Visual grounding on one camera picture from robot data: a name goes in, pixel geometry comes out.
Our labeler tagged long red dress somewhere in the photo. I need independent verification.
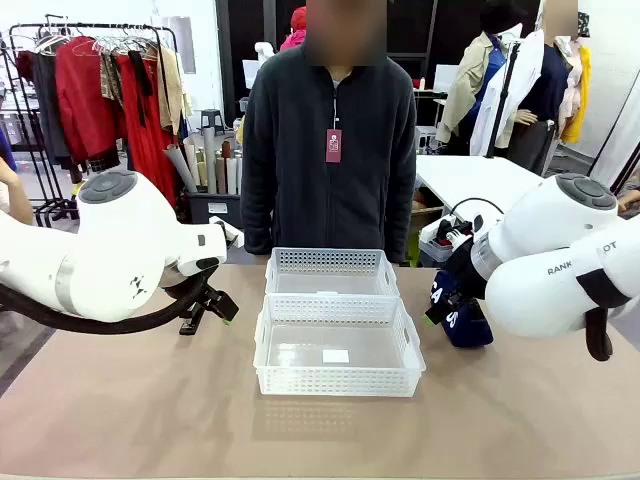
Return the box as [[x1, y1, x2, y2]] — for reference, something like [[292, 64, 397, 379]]
[[116, 52, 180, 207]]

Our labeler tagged dark storage bin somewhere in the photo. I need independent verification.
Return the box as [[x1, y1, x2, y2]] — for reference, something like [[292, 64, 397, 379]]
[[183, 191, 244, 226]]

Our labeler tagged grey plastic stool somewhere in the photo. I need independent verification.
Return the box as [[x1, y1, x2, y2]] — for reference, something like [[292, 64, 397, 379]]
[[199, 108, 224, 137]]

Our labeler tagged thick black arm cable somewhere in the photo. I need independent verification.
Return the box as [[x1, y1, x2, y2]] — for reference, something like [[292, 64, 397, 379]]
[[0, 269, 211, 337]]

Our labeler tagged clear plastic storage box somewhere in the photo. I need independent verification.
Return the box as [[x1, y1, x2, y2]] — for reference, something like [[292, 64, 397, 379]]
[[418, 214, 459, 268]]

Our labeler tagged beige garment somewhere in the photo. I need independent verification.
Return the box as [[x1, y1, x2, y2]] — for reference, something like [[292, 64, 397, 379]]
[[158, 46, 194, 137]]

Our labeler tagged maroon hang tag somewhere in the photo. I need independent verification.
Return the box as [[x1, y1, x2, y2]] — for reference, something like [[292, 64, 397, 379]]
[[325, 128, 344, 164]]

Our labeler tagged white paper roll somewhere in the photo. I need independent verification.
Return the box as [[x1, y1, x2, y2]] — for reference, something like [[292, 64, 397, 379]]
[[181, 135, 204, 191]]

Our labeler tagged dark grey garment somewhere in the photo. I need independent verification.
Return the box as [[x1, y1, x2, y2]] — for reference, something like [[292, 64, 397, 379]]
[[31, 49, 71, 162]]

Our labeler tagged red coat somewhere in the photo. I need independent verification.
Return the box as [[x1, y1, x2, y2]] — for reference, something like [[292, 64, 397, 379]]
[[54, 36, 127, 162]]

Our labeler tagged person's left forearm dark sleeve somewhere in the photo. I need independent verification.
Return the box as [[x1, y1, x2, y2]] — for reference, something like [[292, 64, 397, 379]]
[[385, 169, 418, 265]]

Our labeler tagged mannequin in beige coat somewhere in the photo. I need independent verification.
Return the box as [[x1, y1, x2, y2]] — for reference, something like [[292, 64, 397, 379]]
[[434, 18, 502, 157]]

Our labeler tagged person in red hood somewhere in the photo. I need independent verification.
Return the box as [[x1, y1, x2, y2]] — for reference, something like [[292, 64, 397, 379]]
[[278, 5, 308, 53]]

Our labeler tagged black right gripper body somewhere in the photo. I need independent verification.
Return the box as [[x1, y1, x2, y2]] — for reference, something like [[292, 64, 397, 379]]
[[440, 239, 490, 304]]

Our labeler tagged black metal clothes rack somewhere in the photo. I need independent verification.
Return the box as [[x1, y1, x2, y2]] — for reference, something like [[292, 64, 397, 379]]
[[8, 22, 180, 222]]

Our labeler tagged brown patterned garment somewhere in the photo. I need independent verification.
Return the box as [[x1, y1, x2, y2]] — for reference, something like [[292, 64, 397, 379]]
[[98, 52, 124, 102]]

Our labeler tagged navy zip pencil case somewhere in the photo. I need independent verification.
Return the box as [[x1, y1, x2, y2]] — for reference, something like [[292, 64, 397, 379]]
[[430, 269, 495, 349]]

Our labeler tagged yellow garment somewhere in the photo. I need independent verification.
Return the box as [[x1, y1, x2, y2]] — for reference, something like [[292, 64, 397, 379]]
[[559, 45, 594, 145]]

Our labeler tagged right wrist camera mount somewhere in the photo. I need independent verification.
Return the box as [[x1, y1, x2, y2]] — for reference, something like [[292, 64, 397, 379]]
[[436, 218, 475, 249]]

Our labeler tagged tall grey paper roll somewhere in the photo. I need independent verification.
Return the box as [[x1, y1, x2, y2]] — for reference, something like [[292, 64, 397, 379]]
[[201, 125, 219, 196]]

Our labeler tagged bystander hand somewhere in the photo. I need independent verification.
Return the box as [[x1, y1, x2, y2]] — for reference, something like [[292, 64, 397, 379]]
[[617, 188, 640, 217]]

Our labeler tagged bystander bare forearm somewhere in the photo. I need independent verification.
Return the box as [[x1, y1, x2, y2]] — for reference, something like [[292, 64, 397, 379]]
[[0, 145, 34, 227]]

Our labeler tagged white perforated plastic basket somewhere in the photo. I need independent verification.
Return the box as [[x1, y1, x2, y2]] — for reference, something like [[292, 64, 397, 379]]
[[264, 246, 401, 300], [253, 293, 427, 399]]

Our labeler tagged person's right forearm dark sleeve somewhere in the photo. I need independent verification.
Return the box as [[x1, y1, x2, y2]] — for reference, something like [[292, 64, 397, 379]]
[[240, 164, 276, 257]]

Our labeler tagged white coat on stand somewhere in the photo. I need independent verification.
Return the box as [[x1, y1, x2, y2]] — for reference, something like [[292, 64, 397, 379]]
[[469, 29, 546, 158]]

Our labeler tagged white table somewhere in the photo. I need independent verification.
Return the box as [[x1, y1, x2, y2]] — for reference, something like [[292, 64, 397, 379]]
[[414, 154, 547, 214]]

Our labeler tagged black strap on arm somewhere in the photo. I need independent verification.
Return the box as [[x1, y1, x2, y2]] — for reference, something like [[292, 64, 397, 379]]
[[574, 267, 632, 362]]

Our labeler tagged thin black camera cable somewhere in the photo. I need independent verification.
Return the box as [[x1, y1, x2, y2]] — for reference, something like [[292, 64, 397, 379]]
[[451, 196, 506, 224]]

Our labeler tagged black scarf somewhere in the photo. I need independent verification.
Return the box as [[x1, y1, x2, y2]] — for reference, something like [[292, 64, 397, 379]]
[[128, 49, 155, 127]]

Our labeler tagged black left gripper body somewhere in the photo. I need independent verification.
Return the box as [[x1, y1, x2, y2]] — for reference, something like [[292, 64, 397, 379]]
[[185, 283, 224, 322]]

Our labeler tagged black stand pole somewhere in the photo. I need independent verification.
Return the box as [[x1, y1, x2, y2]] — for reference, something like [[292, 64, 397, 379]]
[[486, 42, 523, 159]]

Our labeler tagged person in dark fleece jacket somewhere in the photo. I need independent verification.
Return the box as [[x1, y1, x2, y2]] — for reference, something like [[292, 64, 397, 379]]
[[240, 0, 419, 265]]

